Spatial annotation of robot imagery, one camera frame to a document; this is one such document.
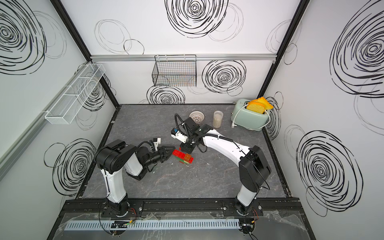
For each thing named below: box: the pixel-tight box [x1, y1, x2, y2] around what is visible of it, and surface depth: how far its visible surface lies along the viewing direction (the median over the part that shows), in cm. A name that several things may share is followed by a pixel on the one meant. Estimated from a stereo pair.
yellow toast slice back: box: [250, 97, 274, 110], surface depth 94 cm
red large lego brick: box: [172, 149, 186, 160], surface depth 86 cm
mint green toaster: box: [231, 99, 269, 130], surface depth 98 cm
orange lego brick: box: [184, 153, 191, 162], surface depth 84 cm
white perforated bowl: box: [189, 110, 205, 124], surface depth 111 cm
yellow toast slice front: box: [246, 102, 265, 114], surface depth 93 cm
